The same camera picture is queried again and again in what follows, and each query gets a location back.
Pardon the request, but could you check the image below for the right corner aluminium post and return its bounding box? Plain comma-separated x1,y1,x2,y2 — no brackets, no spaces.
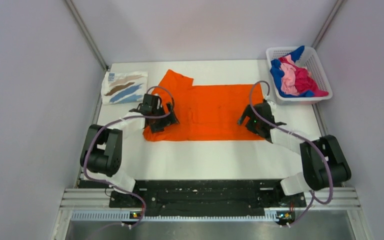
311,0,347,49

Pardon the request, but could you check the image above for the blue t shirt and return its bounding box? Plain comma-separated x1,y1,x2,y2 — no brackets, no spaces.
266,46,310,98

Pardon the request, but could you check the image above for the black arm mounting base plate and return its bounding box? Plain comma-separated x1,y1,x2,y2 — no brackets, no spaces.
79,179,308,217

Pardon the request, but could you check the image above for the light pink t shirt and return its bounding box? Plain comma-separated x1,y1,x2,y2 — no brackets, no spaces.
279,54,308,96

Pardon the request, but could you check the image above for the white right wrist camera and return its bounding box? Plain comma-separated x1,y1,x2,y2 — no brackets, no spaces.
264,99,277,114

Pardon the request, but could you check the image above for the aluminium frame rail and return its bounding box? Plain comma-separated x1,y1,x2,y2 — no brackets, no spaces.
59,187,361,222

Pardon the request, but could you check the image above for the left corner aluminium post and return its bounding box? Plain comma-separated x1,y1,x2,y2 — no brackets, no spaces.
63,0,109,71

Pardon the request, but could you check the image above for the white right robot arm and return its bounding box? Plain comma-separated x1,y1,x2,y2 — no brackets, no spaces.
237,100,352,206

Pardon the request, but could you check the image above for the corner aluminium post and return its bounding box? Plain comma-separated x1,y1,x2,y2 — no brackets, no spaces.
311,0,347,49
63,0,109,71

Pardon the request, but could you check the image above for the orange t shirt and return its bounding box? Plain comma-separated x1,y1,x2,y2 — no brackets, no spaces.
143,69,264,142

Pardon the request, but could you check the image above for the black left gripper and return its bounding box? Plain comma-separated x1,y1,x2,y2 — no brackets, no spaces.
149,102,179,133

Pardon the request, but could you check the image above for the white plastic laundry basket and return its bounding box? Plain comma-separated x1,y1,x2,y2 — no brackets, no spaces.
266,45,333,105

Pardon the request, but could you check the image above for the magenta t shirt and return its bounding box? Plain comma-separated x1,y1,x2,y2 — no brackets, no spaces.
291,68,329,97

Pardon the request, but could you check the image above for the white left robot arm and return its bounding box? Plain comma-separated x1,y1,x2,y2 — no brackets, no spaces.
80,93,179,207

